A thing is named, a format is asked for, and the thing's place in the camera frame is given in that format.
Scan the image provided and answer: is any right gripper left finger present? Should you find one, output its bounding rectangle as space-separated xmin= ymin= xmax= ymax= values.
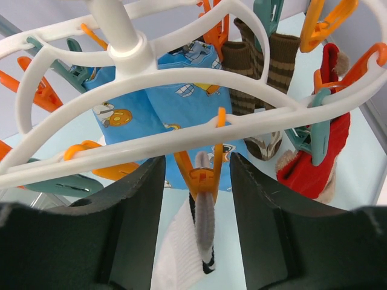
xmin=1 ymin=157 xmax=166 ymax=289

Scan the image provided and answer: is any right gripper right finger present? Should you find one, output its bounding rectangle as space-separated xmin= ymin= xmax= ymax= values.
xmin=230 ymin=153 xmax=386 ymax=289

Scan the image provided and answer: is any white round clip hanger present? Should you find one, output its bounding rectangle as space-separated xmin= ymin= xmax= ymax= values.
xmin=1 ymin=1 xmax=386 ymax=189

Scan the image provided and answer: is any teal clothes clip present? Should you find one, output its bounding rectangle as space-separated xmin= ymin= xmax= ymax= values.
xmin=284 ymin=89 xmax=333 ymax=167
xmin=24 ymin=174 xmax=104 ymax=198

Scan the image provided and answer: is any blue cartoon print sock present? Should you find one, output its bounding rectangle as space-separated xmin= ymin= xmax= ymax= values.
xmin=82 ymin=40 xmax=247 ymax=192

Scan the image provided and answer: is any brown striped sock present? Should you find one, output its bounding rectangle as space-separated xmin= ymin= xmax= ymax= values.
xmin=221 ymin=18 xmax=301 ymax=161

